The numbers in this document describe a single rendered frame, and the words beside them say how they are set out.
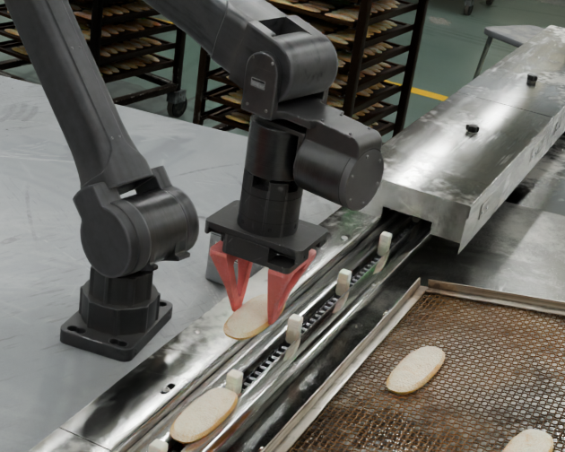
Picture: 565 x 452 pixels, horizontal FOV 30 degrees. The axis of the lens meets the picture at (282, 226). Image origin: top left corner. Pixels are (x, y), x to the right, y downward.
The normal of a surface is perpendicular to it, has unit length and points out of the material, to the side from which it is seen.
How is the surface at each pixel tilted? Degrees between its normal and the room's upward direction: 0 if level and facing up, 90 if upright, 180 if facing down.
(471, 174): 0
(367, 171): 90
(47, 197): 0
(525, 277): 0
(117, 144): 47
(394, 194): 90
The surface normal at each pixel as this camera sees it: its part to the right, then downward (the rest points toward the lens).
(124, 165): 0.66, -0.34
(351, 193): 0.76, 0.36
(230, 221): 0.13, -0.90
